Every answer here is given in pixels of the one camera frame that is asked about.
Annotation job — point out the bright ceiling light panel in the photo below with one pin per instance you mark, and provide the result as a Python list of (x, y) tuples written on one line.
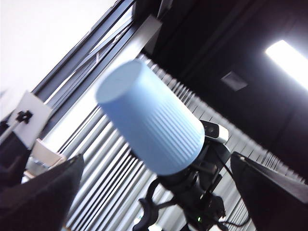
[(288, 62)]

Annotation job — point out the blue ribbed plastic cup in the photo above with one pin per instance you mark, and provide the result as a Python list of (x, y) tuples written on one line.
[(149, 120)]

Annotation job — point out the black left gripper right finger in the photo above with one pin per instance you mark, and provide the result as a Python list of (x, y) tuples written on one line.
[(276, 202)]

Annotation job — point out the beige box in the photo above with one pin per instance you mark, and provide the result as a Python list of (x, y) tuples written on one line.
[(45, 154)]

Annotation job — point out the grey square ceiling panel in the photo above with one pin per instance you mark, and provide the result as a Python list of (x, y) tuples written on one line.
[(234, 81)]

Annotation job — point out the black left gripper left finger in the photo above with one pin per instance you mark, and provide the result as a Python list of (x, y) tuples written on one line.
[(41, 204)]

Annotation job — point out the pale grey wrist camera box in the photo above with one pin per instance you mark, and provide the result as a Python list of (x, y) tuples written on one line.
[(216, 132)]

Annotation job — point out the white plate with black knob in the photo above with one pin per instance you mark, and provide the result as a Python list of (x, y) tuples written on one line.
[(33, 115)]

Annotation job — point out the dark window frame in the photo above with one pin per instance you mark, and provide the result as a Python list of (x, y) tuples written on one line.
[(79, 54)]

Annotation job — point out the grey slatted window blinds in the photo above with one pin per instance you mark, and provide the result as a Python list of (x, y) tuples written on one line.
[(108, 156)]

